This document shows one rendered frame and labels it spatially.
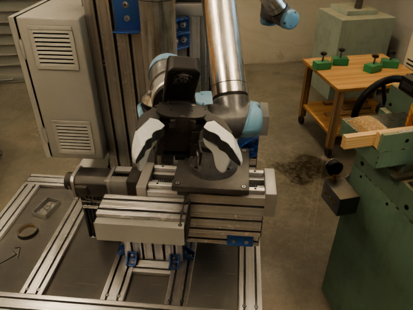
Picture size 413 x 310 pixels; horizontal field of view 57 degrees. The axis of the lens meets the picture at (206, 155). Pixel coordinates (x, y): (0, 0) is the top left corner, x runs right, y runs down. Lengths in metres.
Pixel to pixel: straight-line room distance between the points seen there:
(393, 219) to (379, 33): 2.50
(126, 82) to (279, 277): 1.19
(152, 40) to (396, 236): 0.94
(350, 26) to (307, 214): 1.77
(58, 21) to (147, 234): 0.64
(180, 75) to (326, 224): 1.83
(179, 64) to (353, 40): 3.08
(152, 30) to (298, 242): 1.48
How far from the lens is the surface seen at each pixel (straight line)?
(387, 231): 1.39
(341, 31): 3.46
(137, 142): 0.48
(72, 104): 1.27
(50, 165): 2.81
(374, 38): 3.65
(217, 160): 0.54
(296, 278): 1.96
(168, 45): 0.96
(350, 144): 1.17
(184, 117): 0.54
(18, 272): 1.84
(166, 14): 0.94
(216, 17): 0.84
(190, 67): 0.52
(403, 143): 1.23
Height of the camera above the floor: 1.49
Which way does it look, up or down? 33 degrees down
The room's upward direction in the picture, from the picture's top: straight up
